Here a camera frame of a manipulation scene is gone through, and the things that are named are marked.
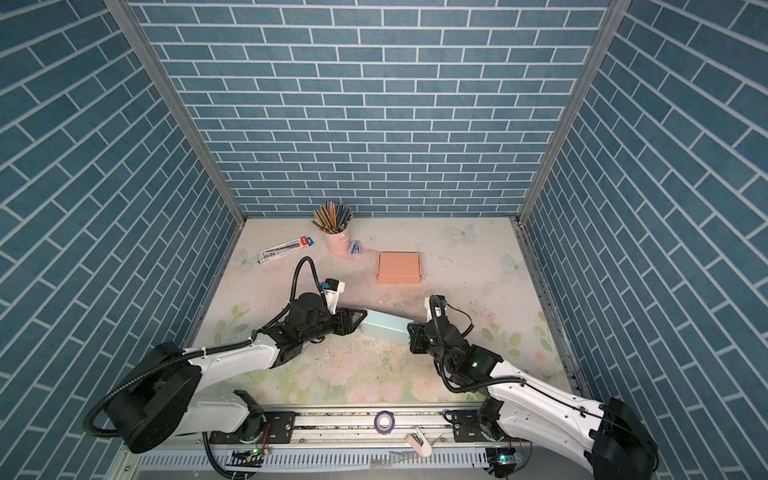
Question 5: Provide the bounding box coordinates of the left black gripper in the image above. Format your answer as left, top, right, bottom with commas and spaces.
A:
300, 306, 368, 345

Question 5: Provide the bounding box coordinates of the light blue paper box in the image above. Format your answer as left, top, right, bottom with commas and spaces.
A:
359, 310, 413, 346

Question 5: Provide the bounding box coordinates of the orange paper box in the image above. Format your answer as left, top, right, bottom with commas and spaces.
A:
377, 252, 422, 285

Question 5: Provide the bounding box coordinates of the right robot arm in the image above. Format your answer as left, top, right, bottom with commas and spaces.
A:
407, 316, 660, 479

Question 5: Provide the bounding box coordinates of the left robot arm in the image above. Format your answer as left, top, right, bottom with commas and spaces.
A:
84, 293, 368, 453

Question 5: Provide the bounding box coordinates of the white pen box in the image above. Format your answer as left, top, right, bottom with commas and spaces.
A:
257, 236, 314, 264

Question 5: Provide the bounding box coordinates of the small blue stapler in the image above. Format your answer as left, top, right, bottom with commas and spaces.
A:
348, 240, 362, 255

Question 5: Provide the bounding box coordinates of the pink pencil cup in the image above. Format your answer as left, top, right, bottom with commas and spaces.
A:
325, 232, 351, 255

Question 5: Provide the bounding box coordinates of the purple tape roll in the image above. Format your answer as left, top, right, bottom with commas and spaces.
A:
373, 410, 396, 435

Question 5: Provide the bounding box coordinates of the white pink clip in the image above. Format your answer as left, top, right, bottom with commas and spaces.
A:
406, 430, 433, 458

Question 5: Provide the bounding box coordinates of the bundle of coloured pencils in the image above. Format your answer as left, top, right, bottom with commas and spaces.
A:
311, 201, 353, 234

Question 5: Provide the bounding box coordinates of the right black cable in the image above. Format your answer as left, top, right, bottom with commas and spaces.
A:
428, 295, 660, 475

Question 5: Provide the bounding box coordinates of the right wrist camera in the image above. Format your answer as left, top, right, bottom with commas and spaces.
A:
424, 295, 447, 322

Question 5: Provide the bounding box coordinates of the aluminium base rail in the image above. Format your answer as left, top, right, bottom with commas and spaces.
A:
107, 401, 637, 480

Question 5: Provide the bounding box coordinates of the left black corrugated cable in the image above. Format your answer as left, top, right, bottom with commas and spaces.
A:
82, 256, 325, 480

